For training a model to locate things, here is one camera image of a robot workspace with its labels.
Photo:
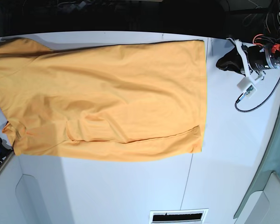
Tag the yellow t-shirt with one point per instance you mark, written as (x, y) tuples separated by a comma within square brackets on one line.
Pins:
[(137, 102)]

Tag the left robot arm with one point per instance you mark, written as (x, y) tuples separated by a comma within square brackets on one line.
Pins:
[(271, 31)]

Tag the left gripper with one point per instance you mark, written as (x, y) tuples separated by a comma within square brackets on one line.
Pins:
[(259, 58)]

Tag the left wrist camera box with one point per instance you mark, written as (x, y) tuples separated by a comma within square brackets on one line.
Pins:
[(247, 87)]

